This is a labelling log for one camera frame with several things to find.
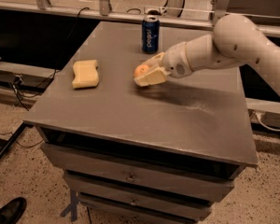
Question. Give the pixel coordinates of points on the top drawer knob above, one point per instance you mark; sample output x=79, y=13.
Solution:
x=130, y=178

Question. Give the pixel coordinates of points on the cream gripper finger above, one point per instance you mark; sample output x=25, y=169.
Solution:
x=154, y=75
x=154, y=61

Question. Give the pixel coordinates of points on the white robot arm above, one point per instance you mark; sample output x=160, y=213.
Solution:
x=235, y=41

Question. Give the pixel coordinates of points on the black shoe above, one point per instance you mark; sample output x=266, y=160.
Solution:
x=12, y=211

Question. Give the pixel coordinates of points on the blue Pepsi can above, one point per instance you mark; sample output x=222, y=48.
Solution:
x=150, y=34

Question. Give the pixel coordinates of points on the middle drawer knob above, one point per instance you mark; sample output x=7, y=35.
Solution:
x=133, y=202

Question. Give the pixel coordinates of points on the orange fruit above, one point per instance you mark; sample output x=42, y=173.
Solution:
x=140, y=69

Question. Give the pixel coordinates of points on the drawer knob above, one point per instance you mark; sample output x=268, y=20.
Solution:
x=130, y=178
x=133, y=202

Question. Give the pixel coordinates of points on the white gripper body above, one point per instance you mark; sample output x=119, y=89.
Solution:
x=174, y=62

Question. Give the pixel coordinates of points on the black tripod leg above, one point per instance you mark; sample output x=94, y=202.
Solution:
x=12, y=139

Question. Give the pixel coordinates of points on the yellow sponge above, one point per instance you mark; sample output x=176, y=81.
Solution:
x=85, y=74

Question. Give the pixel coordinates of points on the grey drawer cabinet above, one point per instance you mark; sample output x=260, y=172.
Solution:
x=184, y=141

